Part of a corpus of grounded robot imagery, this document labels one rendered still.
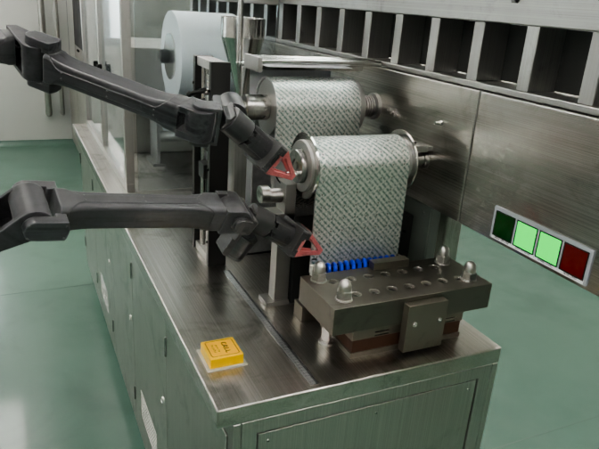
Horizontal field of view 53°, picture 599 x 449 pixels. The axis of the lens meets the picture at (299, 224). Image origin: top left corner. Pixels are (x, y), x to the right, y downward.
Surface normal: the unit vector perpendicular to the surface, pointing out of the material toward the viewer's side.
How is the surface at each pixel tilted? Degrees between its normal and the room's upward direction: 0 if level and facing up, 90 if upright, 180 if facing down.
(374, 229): 90
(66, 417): 0
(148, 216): 110
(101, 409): 0
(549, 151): 90
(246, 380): 0
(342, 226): 90
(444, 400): 90
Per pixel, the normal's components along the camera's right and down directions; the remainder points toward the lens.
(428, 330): 0.42, 0.34
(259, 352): 0.07, -0.94
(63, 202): 0.40, -0.75
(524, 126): -0.91, 0.09
